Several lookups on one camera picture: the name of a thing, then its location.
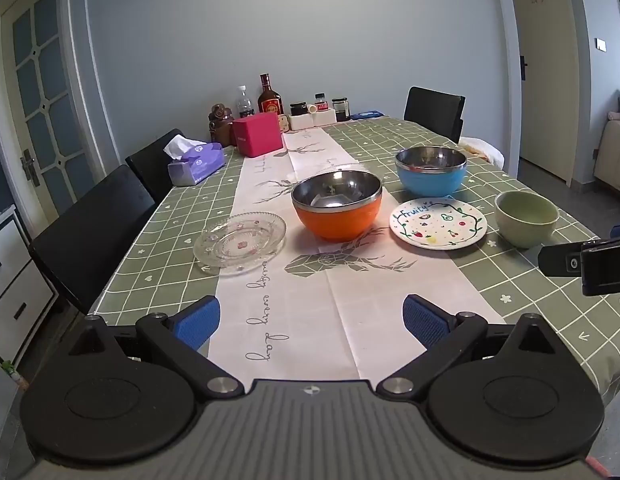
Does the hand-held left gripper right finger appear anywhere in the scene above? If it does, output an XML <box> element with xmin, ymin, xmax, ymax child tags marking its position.
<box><xmin>377</xmin><ymin>294</ymin><xmax>556</xmax><ymax>401</ymax></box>

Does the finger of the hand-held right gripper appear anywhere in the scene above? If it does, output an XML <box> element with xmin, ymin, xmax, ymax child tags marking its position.
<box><xmin>537</xmin><ymin>242</ymin><xmax>583</xmax><ymax>277</ymax></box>

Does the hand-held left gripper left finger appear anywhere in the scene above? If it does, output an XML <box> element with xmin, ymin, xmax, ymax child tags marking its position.
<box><xmin>70</xmin><ymin>296</ymin><xmax>243</xmax><ymax>402</ymax></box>

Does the pale green ceramic bowl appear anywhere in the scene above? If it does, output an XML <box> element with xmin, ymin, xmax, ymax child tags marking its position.
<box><xmin>494</xmin><ymin>190</ymin><xmax>561</xmax><ymax>249</ymax></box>

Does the clear glass plate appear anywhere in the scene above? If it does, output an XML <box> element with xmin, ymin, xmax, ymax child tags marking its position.
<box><xmin>194</xmin><ymin>212</ymin><xmax>287</xmax><ymax>277</ymax></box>

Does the white fruit print plate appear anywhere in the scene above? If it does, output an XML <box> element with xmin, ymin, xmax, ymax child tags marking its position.
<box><xmin>389</xmin><ymin>198</ymin><xmax>487</xmax><ymax>251</ymax></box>

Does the orange steel bowl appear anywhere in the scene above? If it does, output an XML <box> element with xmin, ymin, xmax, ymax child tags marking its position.
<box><xmin>291</xmin><ymin>170</ymin><xmax>383</xmax><ymax>241</ymax></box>

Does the blue steel bowl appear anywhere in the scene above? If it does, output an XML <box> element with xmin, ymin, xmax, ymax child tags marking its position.
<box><xmin>395</xmin><ymin>146</ymin><xmax>468</xmax><ymax>198</ymax></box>

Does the green checked tablecloth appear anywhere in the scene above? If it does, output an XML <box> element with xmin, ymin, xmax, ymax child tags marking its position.
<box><xmin>90</xmin><ymin>115</ymin><xmax>620</xmax><ymax>406</ymax></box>

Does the white deer print table runner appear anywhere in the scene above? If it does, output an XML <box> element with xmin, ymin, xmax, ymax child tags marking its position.
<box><xmin>208</xmin><ymin>127</ymin><xmax>506</xmax><ymax>381</ymax></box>

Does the beige sofa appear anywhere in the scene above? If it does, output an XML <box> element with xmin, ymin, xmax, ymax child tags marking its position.
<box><xmin>593</xmin><ymin>110</ymin><xmax>620</xmax><ymax>196</ymax></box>

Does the white towel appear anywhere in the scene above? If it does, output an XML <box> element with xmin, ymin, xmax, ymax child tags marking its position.
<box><xmin>460</xmin><ymin>136</ymin><xmax>506</xmax><ymax>170</ymax></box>

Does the purple tissue pack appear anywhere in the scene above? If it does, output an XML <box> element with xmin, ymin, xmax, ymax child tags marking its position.
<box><xmin>163</xmin><ymin>134</ymin><xmax>227</xmax><ymax>187</ymax></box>

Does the white drawer cabinet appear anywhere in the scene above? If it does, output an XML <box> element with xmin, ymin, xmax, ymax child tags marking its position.
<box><xmin>0</xmin><ymin>207</ymin><xmax>58</xmax><ymax>366</ymax></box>

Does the brown jug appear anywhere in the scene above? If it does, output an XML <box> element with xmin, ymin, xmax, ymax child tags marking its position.
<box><xmin>208</xmin><ymin>103</ymin><xmax>235</xmax><ymax>147</ymax></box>

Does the pink box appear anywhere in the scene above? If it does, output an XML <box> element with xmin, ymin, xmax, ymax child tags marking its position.
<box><xmin>232</xmin><ymin>112</ymin><xmax>284</xmax><ymax>157</ymax></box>

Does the beige door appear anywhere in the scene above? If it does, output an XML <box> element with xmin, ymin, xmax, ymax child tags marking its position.
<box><xmin>505</xmin><ymin>0</ymin><xmax>581</xmax><ymax>186</ymax></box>

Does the clear plastic water bottle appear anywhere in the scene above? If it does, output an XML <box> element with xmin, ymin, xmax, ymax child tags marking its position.
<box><xmin>236</xmin><ymin>85</ymin><xmax>256</xmax><ymax>120</ymax></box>

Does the white box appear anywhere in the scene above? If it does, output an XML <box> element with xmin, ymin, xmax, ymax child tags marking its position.
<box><xmin>288</xmin><ymin>110</ymin><xmax>337</xmax><ymax>132</ymax></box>

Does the amber liquor bottle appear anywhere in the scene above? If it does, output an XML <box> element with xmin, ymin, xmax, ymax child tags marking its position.
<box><xmin>258</xmin><ymin>73</ymin><xmax>283</xmax><ymax>115</ymax></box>

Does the glass panel door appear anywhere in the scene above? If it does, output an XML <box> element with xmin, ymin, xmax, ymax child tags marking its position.
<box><xmin>0</xmin><ymin>0</ymin><xmax>98</xmax><ymax>241</ymax></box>

